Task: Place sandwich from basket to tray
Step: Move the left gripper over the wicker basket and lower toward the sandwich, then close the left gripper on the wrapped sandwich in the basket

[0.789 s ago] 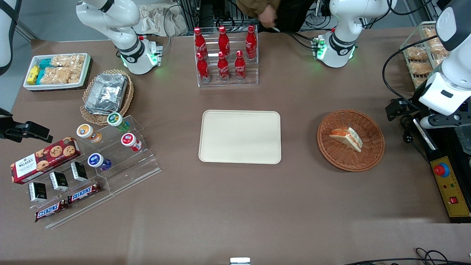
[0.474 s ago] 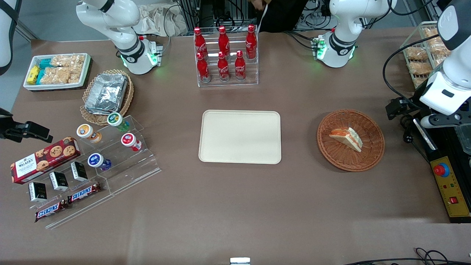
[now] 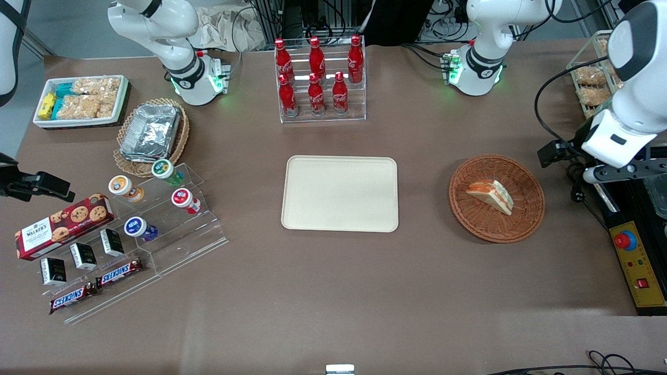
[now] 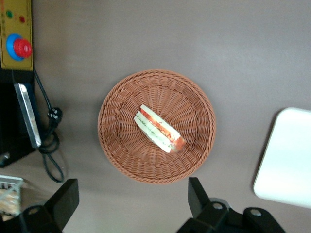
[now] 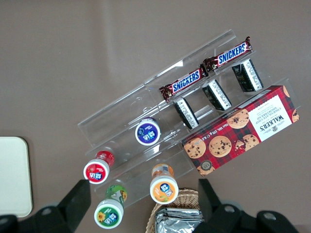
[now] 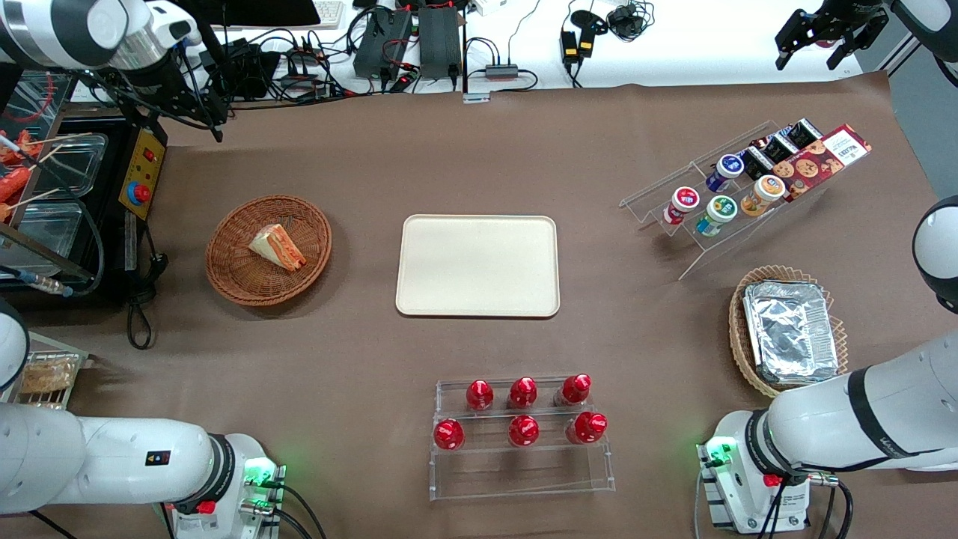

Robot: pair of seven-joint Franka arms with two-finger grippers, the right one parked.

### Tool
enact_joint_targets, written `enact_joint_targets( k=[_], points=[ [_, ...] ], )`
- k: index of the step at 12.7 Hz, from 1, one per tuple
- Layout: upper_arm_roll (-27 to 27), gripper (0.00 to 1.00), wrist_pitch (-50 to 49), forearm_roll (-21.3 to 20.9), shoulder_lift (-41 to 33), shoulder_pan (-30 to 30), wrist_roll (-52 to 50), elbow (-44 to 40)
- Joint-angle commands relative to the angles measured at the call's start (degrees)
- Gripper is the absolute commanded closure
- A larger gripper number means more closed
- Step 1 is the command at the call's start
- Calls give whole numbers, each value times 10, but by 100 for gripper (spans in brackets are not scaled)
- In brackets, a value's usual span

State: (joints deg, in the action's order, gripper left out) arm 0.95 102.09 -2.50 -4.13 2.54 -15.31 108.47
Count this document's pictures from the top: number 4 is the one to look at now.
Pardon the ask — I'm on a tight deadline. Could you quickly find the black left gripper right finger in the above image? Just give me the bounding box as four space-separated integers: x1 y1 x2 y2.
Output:
176 177 245 233

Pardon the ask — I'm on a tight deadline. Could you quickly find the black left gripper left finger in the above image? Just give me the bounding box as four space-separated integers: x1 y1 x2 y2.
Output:
19 179 80 233

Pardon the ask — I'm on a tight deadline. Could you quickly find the sandwich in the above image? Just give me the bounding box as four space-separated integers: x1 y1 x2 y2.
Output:
134 104 187 154

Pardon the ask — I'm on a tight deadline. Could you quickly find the round brown wicker basket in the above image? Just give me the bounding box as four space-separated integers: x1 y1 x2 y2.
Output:
97 69 217 184

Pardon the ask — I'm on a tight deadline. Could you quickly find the beige plastic tray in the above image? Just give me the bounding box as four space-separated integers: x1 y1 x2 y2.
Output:
253 107 311 209

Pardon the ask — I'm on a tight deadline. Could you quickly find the clear crispy snack bag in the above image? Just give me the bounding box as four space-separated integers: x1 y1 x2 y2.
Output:
0 189 21 216

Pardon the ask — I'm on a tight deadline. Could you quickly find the black equipment box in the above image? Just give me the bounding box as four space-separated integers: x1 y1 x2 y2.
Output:
0 69 42 168

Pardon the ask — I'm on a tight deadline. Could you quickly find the yellow emergency stop box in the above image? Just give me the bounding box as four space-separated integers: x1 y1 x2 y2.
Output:
0 0 34 71

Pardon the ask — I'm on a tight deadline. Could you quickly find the wire mesh container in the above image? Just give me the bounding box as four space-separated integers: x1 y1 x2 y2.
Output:
0 174 25 216

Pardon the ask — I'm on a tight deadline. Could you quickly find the black power cable with plug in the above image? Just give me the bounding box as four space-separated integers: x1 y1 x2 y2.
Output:
33 69 66 184

